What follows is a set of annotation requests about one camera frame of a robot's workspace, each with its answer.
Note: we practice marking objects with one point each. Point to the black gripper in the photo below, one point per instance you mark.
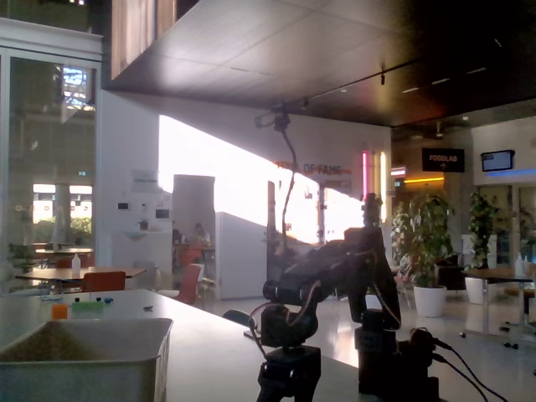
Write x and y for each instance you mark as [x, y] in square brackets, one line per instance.
[280, 361]

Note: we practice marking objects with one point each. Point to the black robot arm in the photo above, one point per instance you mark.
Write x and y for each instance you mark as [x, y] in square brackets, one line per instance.
[364, 259]

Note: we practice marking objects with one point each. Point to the white plastic bin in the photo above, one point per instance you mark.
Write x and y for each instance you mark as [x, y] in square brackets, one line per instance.
[84, 368]

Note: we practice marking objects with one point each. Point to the orange block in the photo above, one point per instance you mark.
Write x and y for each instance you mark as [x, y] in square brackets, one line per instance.
[59, 312]

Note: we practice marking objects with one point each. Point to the teal chair back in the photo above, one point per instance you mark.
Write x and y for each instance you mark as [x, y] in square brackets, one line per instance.
[236, 316]

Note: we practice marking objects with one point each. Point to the white cabinet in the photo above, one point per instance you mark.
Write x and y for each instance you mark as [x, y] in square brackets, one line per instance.
[240, 255]

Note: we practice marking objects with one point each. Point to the orange chair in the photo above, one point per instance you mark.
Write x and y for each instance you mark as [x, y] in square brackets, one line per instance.
[104, 281]
[189, 282]

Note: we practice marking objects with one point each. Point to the seated person in background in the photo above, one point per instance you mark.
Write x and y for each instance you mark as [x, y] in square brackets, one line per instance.
[202, 235]

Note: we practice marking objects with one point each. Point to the tall dark plant column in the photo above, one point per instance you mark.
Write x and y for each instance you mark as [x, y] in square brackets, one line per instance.
[372, 209]

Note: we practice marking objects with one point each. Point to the large leafy potted plant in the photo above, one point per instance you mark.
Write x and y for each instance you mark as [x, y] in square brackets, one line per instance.
[427, 243]

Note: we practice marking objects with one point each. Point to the green flat container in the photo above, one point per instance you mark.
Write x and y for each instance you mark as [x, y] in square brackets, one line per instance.
[87, 309]

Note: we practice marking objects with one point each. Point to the yellow light tube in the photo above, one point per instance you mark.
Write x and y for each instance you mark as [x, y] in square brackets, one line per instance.
[383, 186]

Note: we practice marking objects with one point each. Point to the pink neon tube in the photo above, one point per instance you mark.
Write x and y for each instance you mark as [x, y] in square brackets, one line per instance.
[364, 176]

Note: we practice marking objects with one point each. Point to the wooden table with metal legs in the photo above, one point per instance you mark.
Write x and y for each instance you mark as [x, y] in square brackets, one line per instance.
[496, 274]

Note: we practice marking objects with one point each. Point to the white spray bottle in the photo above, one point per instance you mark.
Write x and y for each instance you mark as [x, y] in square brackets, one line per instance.
[75, 264]
[519, 266]

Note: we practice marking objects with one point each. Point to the wooden cafe table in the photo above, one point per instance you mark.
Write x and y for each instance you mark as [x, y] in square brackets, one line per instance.
[63, 274]

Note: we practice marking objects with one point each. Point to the slim leafy potted plant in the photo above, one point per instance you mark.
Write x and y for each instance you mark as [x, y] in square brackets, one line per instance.
[481, 226]

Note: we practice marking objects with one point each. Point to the black gooseneck clamp stand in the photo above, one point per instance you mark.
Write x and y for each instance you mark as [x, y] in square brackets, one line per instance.
[282, 122]

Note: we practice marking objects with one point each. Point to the phone on gooseneck stand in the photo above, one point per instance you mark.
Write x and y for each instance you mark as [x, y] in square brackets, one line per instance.
[264, 121]

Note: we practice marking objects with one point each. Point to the black foodlab sign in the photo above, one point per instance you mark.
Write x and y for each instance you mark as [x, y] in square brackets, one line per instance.
[443, 160]

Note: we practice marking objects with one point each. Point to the wall monitor screen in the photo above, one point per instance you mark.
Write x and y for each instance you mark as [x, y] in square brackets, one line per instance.
[497, 161]

